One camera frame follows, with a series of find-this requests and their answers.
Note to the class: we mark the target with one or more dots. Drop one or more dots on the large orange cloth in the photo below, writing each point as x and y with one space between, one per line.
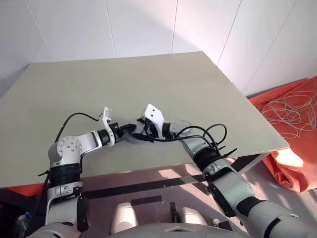
287 163

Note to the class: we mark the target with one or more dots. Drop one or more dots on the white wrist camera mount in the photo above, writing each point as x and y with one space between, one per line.
105 119
154 114

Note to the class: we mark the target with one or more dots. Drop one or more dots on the black floor tape strip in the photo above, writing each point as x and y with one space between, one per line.
146 200

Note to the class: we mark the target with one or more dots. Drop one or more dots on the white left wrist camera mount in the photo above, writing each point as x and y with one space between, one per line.
105 119

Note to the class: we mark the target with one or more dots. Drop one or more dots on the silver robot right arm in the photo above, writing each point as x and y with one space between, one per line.
230 186

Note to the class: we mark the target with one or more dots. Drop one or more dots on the black metal table frame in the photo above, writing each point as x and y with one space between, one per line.
148 184

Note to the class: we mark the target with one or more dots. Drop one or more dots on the grey rounded robot left knee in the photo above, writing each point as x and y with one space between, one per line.
123 215

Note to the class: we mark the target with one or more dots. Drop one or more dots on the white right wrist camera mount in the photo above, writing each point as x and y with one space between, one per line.
154 114

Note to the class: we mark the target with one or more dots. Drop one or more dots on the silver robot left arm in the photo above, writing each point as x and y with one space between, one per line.
71 146

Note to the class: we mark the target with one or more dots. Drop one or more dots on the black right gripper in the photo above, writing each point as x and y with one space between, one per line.
153 131

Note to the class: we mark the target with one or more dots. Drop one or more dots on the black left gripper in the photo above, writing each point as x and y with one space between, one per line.
119 132

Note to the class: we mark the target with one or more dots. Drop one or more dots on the orange cloth strip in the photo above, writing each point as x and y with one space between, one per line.
22 190

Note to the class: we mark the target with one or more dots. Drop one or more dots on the grey rounded robot right knee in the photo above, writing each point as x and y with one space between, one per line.
192 215

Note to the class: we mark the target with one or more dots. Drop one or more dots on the grey rounded robot knee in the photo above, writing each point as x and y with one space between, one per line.
192 215
123 215

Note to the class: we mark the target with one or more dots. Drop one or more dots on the grey robot torso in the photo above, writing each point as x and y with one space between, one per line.
148 230

